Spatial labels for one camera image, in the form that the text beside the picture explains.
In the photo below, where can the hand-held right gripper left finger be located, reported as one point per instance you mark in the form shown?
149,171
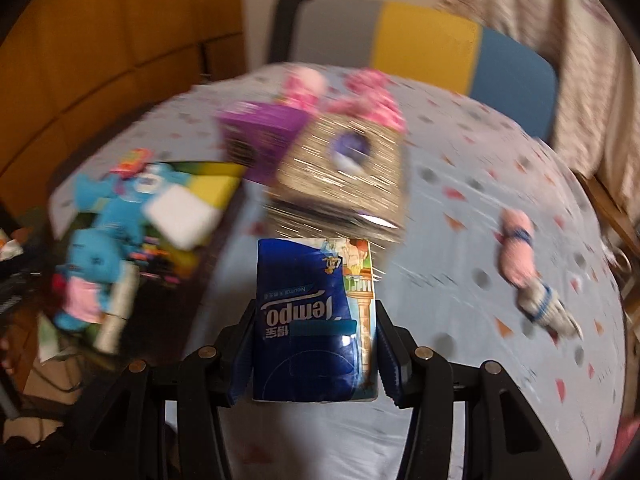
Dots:
240,365

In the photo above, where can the beige patterned curtain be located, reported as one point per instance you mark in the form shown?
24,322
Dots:
540,50

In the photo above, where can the gold glitter tissue box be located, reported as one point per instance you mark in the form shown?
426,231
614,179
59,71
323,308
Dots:
340,180

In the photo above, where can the white sponge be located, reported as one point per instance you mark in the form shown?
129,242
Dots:
182,216

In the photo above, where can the wooden cabinet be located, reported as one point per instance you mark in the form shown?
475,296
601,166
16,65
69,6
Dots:
100,60

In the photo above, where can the purple box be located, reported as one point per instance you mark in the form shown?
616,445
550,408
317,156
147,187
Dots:
260,140

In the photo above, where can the pink knit doll blue band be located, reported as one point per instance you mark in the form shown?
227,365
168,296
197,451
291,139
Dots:
517,252

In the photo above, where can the patterned plastic tablecloth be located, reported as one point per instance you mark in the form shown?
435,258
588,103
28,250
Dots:
475,310

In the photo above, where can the yellow green box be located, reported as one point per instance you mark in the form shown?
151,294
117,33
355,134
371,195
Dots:
210,185

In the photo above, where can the pink spotted plush toy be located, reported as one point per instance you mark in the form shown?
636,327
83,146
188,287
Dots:
350,95

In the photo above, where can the grey yellow blue chair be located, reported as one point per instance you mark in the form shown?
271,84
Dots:
425,55

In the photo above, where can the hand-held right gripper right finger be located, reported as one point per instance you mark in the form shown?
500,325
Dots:
392,372

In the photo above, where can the blue tissue packet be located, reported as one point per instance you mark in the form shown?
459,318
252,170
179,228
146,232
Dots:
310,320

